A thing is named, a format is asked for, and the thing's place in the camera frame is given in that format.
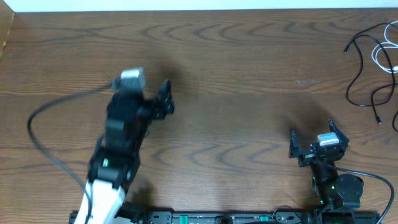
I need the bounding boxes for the black usb cable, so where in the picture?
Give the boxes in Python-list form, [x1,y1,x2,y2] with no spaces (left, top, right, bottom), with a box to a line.
[343,22,398,133]

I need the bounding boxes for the white cable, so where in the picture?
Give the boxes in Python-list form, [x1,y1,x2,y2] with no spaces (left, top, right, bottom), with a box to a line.
[371,20,398,75]

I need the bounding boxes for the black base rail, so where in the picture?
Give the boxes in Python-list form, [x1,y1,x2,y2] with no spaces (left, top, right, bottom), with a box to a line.
[68,202,382,224]

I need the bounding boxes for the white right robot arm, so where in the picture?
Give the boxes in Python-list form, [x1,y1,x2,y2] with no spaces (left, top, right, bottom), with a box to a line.
[289,120,364,223]

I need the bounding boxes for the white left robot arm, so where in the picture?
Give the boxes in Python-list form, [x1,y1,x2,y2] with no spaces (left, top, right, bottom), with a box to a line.
[75,80,175,223]

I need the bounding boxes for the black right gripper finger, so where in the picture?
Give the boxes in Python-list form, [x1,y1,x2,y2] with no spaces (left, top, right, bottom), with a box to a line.
[328,119,349,144]
[289,129,300,158]

